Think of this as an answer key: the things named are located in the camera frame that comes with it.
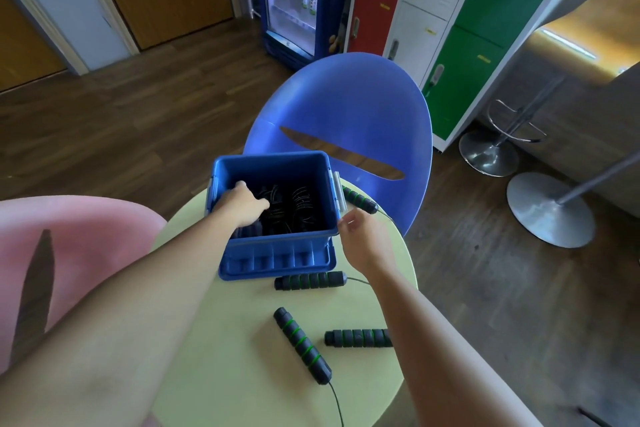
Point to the person's left forearm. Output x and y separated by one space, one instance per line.
125 321

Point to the person's right forearm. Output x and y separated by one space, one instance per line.
440 356

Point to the bar counter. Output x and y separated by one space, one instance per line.
575 111

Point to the pink plastic chair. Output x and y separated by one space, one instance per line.
90 241

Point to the person's left thumb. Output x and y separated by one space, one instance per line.
260 202

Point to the person's left hand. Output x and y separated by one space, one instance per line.
242 209

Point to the blue plastic storage box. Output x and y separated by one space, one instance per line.
275 257

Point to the person's right thumb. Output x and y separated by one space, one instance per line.
345 227

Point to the chrome bar stool with footrest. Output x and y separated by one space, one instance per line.
487 155

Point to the blue plastic chair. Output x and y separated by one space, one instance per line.
350 101

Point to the person's right hand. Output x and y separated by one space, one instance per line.
370 244

